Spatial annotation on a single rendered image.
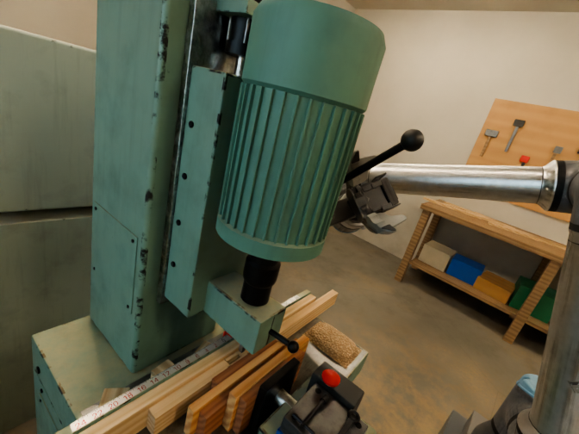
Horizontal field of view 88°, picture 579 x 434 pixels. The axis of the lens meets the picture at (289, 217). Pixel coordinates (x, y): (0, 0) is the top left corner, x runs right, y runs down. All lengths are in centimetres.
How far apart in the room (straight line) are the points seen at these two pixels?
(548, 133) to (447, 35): 141
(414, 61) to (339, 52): 371
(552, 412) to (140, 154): 92
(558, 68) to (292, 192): 351
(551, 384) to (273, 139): 73
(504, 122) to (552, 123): 36
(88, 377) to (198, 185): 48
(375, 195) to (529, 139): 311
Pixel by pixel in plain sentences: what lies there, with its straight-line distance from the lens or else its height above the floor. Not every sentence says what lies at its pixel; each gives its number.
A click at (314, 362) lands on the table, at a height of 90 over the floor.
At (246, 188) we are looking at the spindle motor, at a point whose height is 129.
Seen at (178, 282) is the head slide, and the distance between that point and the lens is 60.
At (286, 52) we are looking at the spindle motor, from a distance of 38.
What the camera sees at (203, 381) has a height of 94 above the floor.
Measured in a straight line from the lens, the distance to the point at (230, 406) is 56.
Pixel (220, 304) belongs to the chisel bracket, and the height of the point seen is 104.
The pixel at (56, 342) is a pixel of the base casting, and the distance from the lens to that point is 88.
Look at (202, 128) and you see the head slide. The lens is 49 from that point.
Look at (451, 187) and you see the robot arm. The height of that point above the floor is 131.
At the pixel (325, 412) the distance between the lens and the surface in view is 53.
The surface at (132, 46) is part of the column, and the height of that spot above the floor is 142.
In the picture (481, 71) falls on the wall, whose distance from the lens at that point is 385.
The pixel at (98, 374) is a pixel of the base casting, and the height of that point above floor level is 80.
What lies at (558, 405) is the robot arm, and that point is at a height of 99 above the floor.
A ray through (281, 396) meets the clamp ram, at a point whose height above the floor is 96.
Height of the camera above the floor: 140
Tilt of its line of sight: 20 degrees down
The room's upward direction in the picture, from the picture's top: 15 degrees clockwise
